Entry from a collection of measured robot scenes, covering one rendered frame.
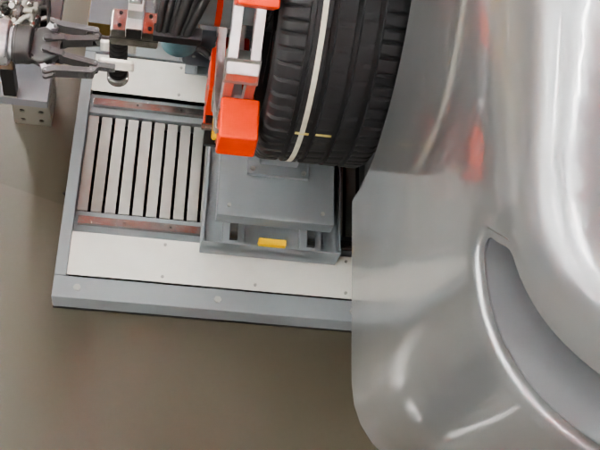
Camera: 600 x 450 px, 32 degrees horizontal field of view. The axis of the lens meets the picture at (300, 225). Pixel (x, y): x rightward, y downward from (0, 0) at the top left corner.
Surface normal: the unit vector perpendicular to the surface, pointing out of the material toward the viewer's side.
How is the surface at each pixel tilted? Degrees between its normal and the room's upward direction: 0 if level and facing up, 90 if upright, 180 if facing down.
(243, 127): 0
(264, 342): 0
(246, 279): 0
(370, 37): 46
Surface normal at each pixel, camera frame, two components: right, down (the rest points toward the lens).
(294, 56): 0.07, 0.49
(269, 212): 0.17, -0.42
